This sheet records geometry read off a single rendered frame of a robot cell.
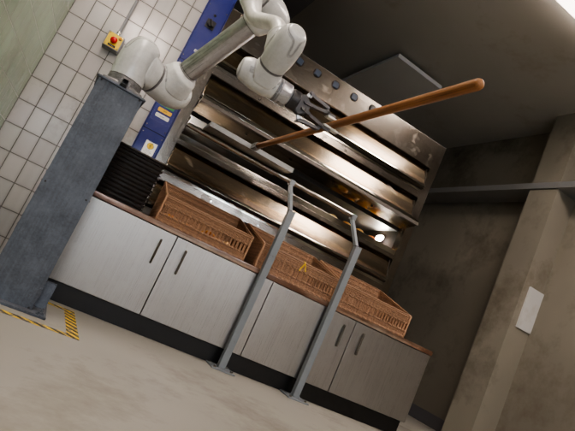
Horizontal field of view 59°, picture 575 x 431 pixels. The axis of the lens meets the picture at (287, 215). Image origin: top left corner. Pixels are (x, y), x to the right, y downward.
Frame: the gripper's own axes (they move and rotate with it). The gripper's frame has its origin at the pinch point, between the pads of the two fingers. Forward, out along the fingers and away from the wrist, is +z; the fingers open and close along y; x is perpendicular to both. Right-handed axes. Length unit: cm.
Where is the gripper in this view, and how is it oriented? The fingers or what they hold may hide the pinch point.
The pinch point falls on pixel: (332, 124)
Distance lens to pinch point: 199.4
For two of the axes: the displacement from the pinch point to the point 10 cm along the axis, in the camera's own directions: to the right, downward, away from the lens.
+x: 3.6, 0.4, -9.3
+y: -4.3, 8.9, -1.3
